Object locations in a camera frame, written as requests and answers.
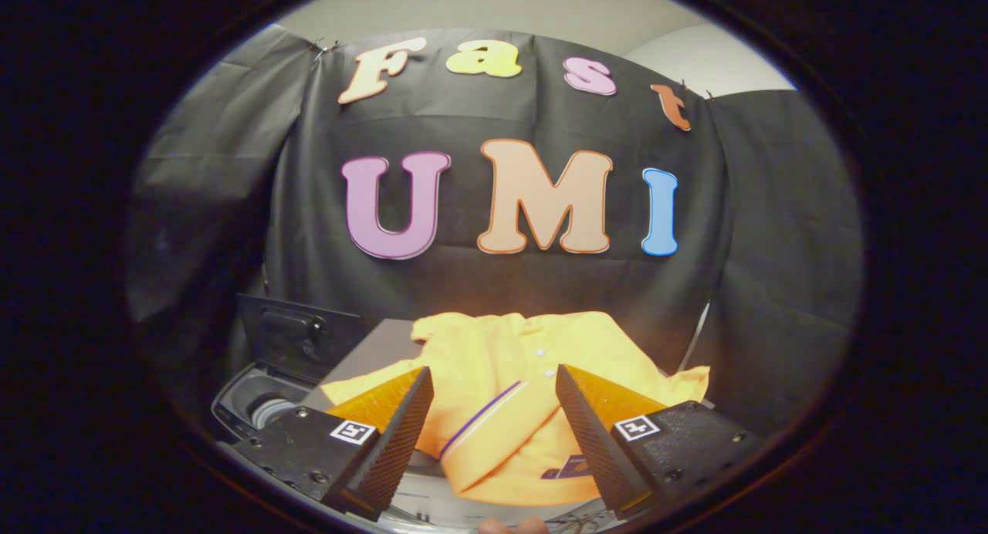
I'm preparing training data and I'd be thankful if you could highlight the white cabinet with grey top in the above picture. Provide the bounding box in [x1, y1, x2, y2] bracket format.
[297, 318, 715, 532]

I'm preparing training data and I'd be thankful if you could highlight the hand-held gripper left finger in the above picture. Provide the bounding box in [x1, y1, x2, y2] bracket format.
[230, 366, 435, 522]

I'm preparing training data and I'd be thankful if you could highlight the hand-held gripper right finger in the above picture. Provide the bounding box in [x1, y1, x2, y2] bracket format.
[554, 364, 765, 521]

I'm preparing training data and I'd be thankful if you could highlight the metal stand pole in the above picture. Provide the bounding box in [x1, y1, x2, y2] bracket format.
[678, 301, 713, 374]

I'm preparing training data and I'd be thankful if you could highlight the black backdrop cloth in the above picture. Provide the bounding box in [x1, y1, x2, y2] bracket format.
[123, 25, 864, 436]

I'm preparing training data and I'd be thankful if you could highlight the yellow orange polo shirt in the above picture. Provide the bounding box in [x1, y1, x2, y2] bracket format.
[320, 311, 711, 508]

